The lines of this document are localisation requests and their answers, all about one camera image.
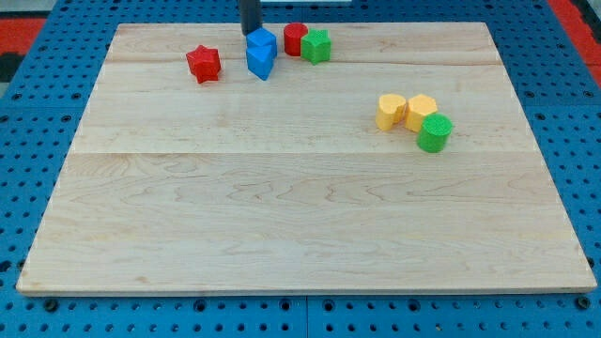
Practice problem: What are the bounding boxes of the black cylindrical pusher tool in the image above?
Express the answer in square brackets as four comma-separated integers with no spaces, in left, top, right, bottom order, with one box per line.
[238,0,262,36]

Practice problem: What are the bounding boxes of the blue triangle block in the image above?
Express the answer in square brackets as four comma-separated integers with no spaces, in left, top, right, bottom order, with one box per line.
[246,45,274,81]

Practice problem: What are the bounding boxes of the light wooden board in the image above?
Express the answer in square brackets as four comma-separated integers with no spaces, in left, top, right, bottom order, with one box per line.
[17,22,597,297]

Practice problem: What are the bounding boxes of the blue cube block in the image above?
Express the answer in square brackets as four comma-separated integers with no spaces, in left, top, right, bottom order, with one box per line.
[246,28,277,58]

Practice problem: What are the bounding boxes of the green cylinder block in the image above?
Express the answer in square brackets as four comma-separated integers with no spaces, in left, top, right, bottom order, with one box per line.
[416,114,454,153]

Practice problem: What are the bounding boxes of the red star block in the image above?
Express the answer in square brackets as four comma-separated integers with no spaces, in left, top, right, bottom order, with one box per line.
[186,45,221,84]

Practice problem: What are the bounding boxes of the yellow heart block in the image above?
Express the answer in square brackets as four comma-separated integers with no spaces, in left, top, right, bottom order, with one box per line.
[375,94,407,131]

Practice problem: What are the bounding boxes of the green star block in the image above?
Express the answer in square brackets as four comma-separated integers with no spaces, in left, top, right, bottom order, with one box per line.
[300,28,331,65]

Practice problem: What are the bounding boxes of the yellow hexagon block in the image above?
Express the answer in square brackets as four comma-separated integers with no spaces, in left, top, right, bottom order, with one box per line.
[405,94,438,132]

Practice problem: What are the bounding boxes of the red cylinder block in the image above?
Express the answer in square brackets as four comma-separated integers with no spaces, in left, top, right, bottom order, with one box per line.
[283,23,308,56]

